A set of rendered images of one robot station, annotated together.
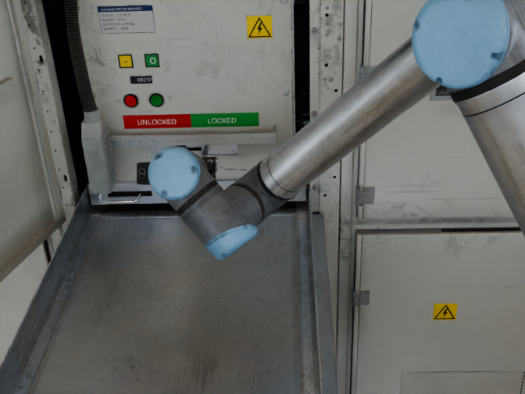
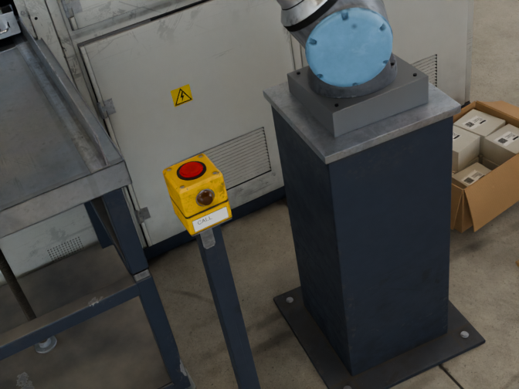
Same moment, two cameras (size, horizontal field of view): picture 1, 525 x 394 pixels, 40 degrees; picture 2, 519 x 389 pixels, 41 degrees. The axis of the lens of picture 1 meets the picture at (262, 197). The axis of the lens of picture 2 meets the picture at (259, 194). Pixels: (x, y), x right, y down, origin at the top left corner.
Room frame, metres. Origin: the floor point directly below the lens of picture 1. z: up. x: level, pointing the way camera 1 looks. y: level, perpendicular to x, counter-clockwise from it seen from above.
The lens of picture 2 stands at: (-0.29, 0.11, 1.57)
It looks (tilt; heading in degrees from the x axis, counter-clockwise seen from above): 38 degrees down; 337
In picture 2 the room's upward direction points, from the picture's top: 11 degrees counter-clockwise
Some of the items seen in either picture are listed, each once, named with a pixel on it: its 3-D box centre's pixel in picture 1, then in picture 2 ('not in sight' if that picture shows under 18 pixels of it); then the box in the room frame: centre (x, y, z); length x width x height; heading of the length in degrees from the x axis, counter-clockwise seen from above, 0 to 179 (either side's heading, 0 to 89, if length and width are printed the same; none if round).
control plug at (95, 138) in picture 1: (98, 153); not in sight; (1.48, 0.37, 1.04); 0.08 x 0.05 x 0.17; 177
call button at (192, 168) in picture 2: not in sight; (191, 171); (0.61, -0.18, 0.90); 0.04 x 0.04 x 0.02
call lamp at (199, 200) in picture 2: not in sight; (206, 199); (0.56, -0.17, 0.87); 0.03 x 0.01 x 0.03; 87
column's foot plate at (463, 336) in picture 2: not in sight; (372, 318); (0.81, -0.65, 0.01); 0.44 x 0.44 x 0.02; 83
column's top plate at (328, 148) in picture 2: not in sight; (356, 100); (0.81, -0.65, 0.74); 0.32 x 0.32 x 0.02; 83
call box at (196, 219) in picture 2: not in sight; (198, 194); (0.61, -0.18, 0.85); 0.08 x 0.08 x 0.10; 87
